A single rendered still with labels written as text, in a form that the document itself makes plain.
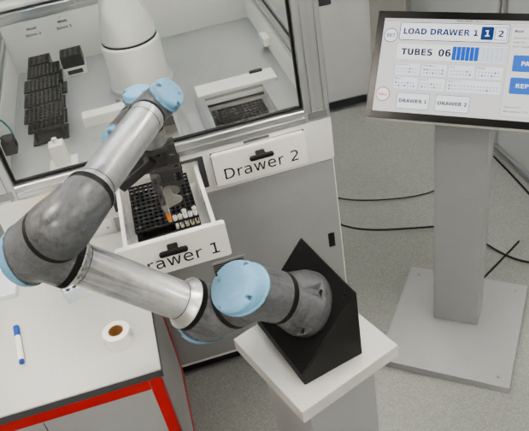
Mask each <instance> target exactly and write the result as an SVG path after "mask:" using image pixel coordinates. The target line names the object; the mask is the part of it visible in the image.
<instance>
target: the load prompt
mask: <svg viewBox="0 0 529 431"><path fill-rule="evenodd" d="M510 28H511V25H510V24H475V23H439V22H403V21H401V26H400V33H399V39H398V40H420V41H445V42H470V43H495V44H508V40H509V34H510Z"/></svg>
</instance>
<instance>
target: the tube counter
mask: <svg viewBox="0 0 529 431"><path fill-rule="evenodd" d="M507 51H508V47H487V46H464V45H441V44H439V45H438V54H437V61H452V62H488V63H506V57H507Z"/></svg>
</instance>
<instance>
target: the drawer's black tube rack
mask: <svg viewBox="0 0 529 431"><path fill-rule="evenodd" d="M183 175H184V180H185V183H184V184H180V185H174V186H178V187H179V189H180V191H179V193H178V195H181V196H182V201H181V202H180V203H178V204H176V205H174V206H172V207H170V208H169V211H170V214H171V216H172V218H173V215H176V216H177V217H178V214H182V211H181V210H182V209H186V213H187V212H188V211H190V210H191V211H192V208H191V207H192V206H193V205H195V206H196V203H195V200H194V197H193V194H192V191H191V186H190V183H189V181H188V177H187V174H186V173H183ZM149 185H150V186H149ZM139 187H141V188H139ZM135 188H137V189H135ZM145 189H147V190H145ZM130 190H131V191H130ZM128 192H129V198H130V203H131V208H132V218H133V223H134V228H141V227H144V226H147V225H150V224H154V223H157V222H160V221H167V220H168V219H167V216H166V213H165V212H163V211H162V207H161V205H160V202H159V199H158V197H157V194H156V189H155V188H153V186H152V182H148V183H145V184H142V185H138V186H133V187H130V188H129V189H128ZM187 214H188V213H187ZM182 215H183V214H182ZM199 221H200V218H199ZM194 222H195V224H194V225H191V222H190V220H189V223H190V226H188V227H187V226H186V224H185V222H184V224H185V227H181V226H180V223H179V229H176V226H175V224H173V225H169V226H165V227H160V228H157V229H154V230H150V231H148V232H144V233H139V234H137V236H138V242H143V241H145V240H149V239H154V238H157V237H161V236H164V235H167V234H170V233H176V232H178V231H182V230H186V229H188V228H192V227H197V226H200V225H202V224H201V221H200V222H199V223H196V220H195V218H194Z"/></svg>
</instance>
